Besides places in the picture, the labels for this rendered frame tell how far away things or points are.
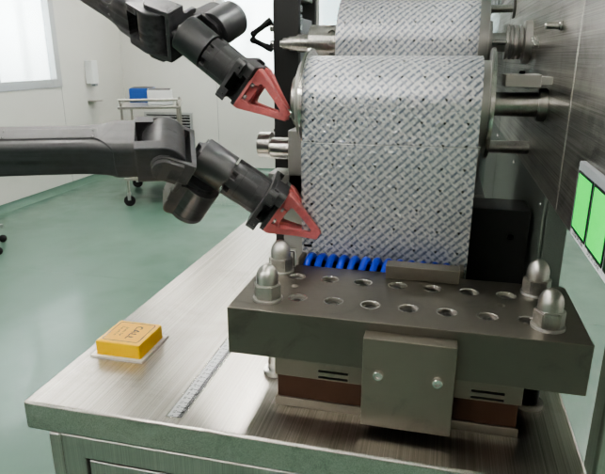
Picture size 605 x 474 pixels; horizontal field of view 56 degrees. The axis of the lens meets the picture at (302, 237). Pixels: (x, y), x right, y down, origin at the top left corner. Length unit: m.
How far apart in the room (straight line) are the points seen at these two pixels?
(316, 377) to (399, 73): 0.41
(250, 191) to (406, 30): 0.40
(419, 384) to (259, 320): 0.19
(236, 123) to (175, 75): 0.90
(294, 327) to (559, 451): 0.32
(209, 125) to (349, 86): 6.16
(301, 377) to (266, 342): 0.06
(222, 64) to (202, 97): 6.04
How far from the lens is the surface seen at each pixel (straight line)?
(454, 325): 0.66
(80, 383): 0.83
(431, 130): 0.78
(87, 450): 0.81
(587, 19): 0.67
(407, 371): 0.65
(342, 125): 0.79
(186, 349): 0.88
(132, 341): 0.86
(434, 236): 0.81
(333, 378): 0.71
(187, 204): 0.84
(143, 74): 7.23
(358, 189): 0.80
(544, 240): 0.84
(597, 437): 1.14
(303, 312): 0.67
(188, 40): 0.90
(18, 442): 2.39
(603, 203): 0.50
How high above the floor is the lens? 1.31
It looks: 18 degrees down
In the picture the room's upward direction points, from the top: straight up
